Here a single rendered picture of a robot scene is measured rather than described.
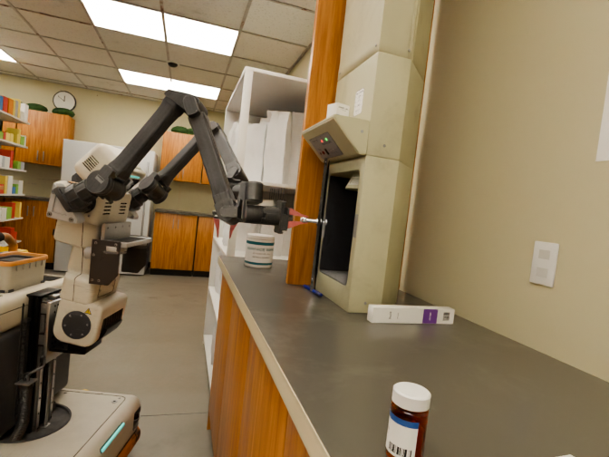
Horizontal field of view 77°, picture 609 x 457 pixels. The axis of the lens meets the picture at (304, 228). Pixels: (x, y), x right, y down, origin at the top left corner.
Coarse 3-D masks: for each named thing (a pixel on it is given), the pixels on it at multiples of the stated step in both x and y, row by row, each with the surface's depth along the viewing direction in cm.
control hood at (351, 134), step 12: (324, 120) 116; (336, 120) 109; (348, 120) 110; (360, 120) 111; (312, 132) 130; (336, 132) 114; (348, 132) 111; (360, 132) 112; (348, 144) 113; (360, 144) 112; (336, 156) 127; (348, 156) 120
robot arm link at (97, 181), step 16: (176, 96) 125; (160, 112) 126; (176, 112) 127; (144, 128) 125; (160, 128) 126; (128, 144) 125; (144, 144) 125; (112, 160) 124; (128, 160) 124; (96, 176) 122; (112, 176) 123; (128, 176) 127; (96, 192) 120
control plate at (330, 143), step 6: (324, 132) 121; (318, 138) 128; (324, 138) 124; (330, 138) 121; (312, 144) 137; (318, 144) 132; (324, 144) 128; (330, 144) 124; (336, 144) 120; (318, 150) 136; (330, 150) 127; (336, 150) 123; (324, 156) 135; (330, 156) 131
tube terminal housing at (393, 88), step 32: (384, 64) 112; (352, 96) 127; (384, 96) 113; (416, 96) 125; (384, 128) 114; (416, 128) 130; (352, 160) 122; (384, 160) 115; (384, 192) 116; (384, 224) 116; (320, 256) 142; (352, 256) 116; (384, 256) 117; (320, 288) 139; (352, 288) 115; (384, 288) 120
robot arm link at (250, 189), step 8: (240, 184) 119; (248, 184) 117; (256, 184) 117; (240, 192) 118; (248, 192) 117; (256, 192) 117; (240, 200) 118; (224, 208) 116; (232, 208) 115; (240, 208) 118; (224, 216) 115; (232, 216) 115; (240, 216) 118
